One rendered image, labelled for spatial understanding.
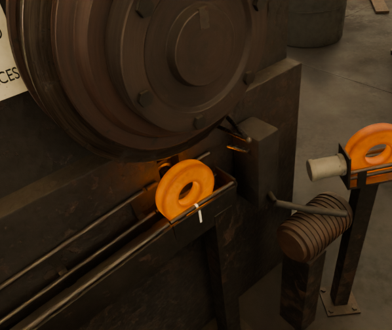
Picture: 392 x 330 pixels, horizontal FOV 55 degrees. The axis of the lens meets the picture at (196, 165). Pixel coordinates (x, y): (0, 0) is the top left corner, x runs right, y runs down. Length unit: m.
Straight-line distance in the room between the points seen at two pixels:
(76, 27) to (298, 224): 0.77
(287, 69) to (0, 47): 0.71
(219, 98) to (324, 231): 0.58
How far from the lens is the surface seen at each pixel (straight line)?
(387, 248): 1.79
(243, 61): 0.67
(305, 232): 1.07
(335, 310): 1.56
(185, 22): 0.55
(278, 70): 1.08
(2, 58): 0.70
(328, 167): 1.03
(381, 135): 1.03
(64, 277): 0.88
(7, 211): 0.78
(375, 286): 1.66
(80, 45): 0.55
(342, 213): 1.09
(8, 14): 0.62
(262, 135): 0.93
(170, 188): 0.83
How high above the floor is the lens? 1.33
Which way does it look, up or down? 38 degrees down
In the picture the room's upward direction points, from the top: 8 degrees counter-clockwise
